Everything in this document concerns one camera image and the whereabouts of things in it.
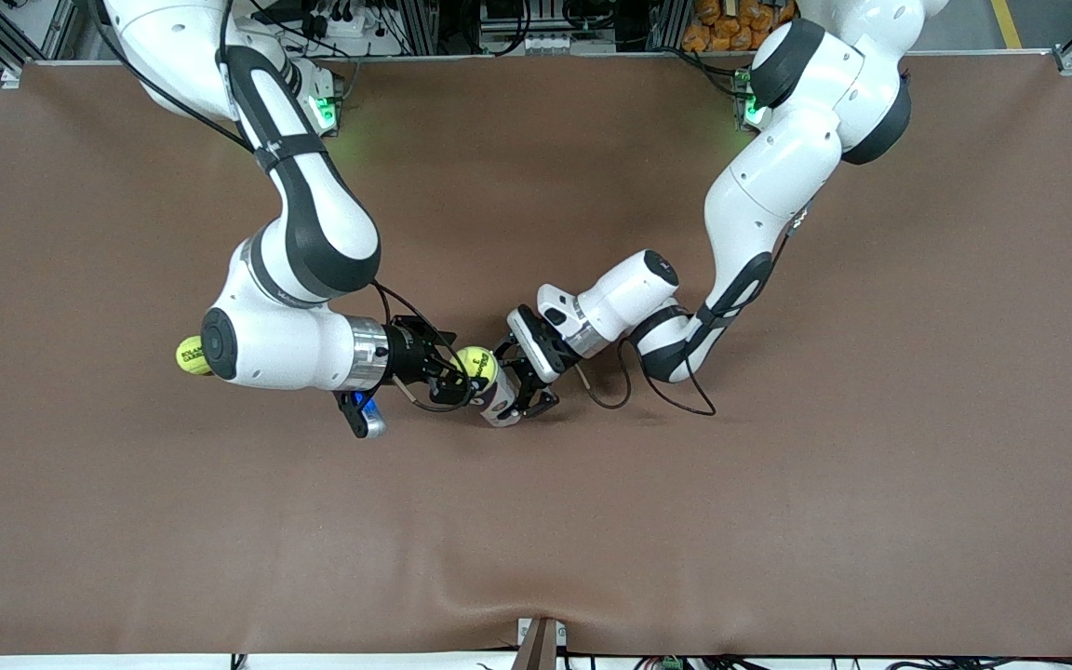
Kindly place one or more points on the tennis ball Roland Garros print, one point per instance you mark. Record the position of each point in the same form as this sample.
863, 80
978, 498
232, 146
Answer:
187, 356

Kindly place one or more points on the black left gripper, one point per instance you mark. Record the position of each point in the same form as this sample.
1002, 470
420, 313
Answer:
530, 384

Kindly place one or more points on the yellow tennis ball small mark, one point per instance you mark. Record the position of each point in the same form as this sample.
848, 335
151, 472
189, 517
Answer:
478, 363

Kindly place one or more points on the green plug connector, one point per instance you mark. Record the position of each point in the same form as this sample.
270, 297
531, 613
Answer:
669, 663

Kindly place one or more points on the white power strip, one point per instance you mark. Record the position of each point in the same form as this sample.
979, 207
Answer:
350, 26

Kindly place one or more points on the silver Wilson tennis ball can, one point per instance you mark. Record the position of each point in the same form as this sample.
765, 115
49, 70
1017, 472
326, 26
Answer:
496, 409

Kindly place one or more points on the aluminium frame post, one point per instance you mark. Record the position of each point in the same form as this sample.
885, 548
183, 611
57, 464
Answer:
666, 23
417, 23

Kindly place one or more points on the bag of orange items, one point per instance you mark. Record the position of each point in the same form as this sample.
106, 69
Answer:
722, 23

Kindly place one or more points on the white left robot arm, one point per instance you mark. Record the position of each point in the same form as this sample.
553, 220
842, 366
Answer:
778, 186

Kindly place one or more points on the brown table mat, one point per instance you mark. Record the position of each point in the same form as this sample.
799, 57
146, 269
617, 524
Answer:
536, 512

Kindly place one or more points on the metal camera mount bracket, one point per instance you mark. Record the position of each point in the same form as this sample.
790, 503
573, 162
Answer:
536, 651

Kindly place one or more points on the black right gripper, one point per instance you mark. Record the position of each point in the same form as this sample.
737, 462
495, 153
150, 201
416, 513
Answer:
408, 350

